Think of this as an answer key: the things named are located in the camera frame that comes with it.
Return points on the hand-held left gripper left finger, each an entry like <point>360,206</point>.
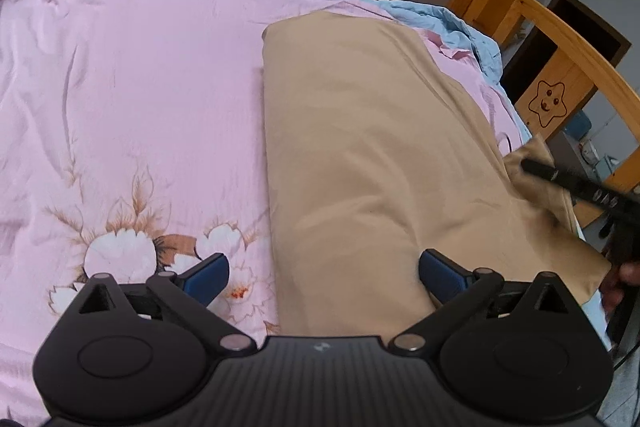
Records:
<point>207,279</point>

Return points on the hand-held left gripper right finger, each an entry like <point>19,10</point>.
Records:
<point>441,278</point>

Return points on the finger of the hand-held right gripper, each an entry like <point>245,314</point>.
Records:
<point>560,177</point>

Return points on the tan hoodie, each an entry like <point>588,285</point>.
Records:
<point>370,147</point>

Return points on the person's right hand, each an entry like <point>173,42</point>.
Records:
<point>627,276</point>

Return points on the blue plastic container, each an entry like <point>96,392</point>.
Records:
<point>581,126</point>

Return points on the light blue bedsheet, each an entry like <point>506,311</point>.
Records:
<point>595,314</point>

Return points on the pink floral quilt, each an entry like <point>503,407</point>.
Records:
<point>135,97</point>

